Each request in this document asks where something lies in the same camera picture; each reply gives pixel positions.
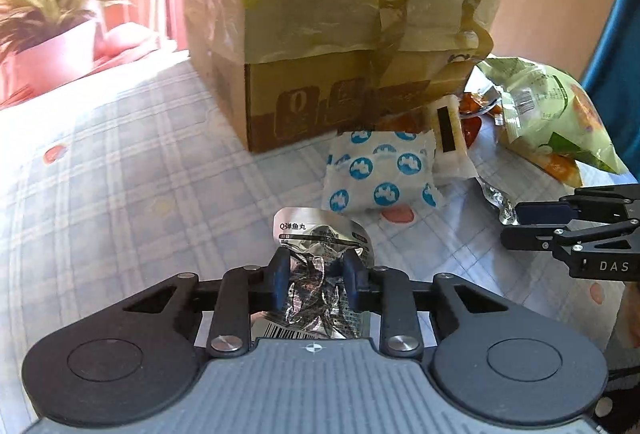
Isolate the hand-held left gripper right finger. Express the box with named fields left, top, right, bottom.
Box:
left=342, top=250, right=566, bottom=360

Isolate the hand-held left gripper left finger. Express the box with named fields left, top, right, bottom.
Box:
left=65, top=246, right=293, bottom=360

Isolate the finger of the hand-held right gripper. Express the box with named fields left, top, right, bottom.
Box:
left=500, top=219, right=640, bottom=265
left=515, top=184, right=640, bottom=227

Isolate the silver foil packet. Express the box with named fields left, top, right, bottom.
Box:
left=475, top=174, right=520, bottom=225

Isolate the crinkled silver snack packet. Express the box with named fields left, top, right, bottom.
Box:
left=250, top=208, right=377, bottom=341

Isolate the green snack bag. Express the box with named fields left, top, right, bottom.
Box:
left=474, top=56, right=632, bottom=188

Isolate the white blue-dotted snack packet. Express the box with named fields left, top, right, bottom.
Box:
left=320, top=129, right=449, bottom=215

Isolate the white black-striped snack packet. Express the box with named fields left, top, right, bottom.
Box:
left=431, top=94, right=479, bottom=181

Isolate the red snack packet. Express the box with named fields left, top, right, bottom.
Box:
left=459, top=91, right=502, bottom=121

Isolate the plaid tablecloth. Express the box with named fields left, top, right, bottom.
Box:
left=0, top=48, right=632, bottom=365

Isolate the blue curtain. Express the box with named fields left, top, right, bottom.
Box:
left=580, top=0, right=640, bottom=115

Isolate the taped cardboard box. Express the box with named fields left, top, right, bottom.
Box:
left=181, top=0, right=517, bottom=155

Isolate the potted plant in pink pot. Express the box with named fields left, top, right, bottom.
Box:
left=0, top=0, right=152, bottom=100

